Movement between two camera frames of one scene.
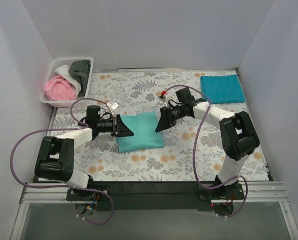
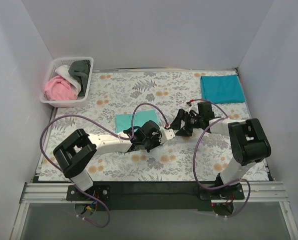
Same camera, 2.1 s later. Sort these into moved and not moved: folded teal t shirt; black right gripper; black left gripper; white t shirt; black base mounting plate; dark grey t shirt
Moved: black right gripper; black left gripper
Not moved: folded teal t shirt; white t shirt; dark grey t shirt; black base mounting plate
